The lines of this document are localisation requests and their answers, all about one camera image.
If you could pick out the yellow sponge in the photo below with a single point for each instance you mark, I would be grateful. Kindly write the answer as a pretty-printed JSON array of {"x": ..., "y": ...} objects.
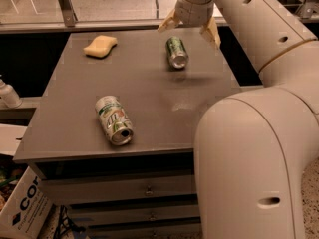
[{"x": 100, "y": 46}]

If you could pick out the white plastic bottle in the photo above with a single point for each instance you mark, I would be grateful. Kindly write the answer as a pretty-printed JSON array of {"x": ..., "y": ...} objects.
[{"x": 9, "y": 96}]

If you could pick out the left metal window post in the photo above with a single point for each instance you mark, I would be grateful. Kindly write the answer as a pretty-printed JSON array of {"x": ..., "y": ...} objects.
[{"x": 68, "y": 13}]

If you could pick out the white 7up can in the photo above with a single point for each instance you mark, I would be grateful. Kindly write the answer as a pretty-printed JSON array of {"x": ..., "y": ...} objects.
[{"x": 114, "y": 120}]

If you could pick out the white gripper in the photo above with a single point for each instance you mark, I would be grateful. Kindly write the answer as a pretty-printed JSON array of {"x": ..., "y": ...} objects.
[{"x": 193, "y": 13}]

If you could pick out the green soda can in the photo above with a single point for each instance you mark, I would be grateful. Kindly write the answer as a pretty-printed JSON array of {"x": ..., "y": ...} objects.
[{"x": 176, "y": 52}]

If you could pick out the middle grey drawer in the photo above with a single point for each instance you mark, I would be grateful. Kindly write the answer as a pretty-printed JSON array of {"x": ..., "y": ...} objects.
[{"x": 99, "y": 217}]

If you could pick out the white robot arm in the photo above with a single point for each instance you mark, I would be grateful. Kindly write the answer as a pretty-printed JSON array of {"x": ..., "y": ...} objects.
[{"x": 250, "y": 149}]

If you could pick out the bottom grey drawer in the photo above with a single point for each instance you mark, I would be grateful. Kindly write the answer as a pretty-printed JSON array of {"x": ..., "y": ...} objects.
[{"x": 145, "y": 232}]

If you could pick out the grey drawer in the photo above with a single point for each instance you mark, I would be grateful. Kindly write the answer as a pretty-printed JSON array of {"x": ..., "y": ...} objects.
[
  {"x": 102, "y": 189},
  {"x": 145, "y": 232},
  {"x": 99, "y": 217}
]

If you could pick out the white cardboard box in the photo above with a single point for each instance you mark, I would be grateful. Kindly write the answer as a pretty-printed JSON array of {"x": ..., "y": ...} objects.
[{"x": 27, "y": 208}]

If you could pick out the top grey drawer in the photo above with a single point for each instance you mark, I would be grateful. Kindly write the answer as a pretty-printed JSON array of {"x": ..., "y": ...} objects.
[{"x": 102, "y": 189}]

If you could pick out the grey drawer cabinet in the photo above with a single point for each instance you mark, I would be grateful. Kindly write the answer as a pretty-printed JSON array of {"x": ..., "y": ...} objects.
[{"x": 65, "y": 140}]

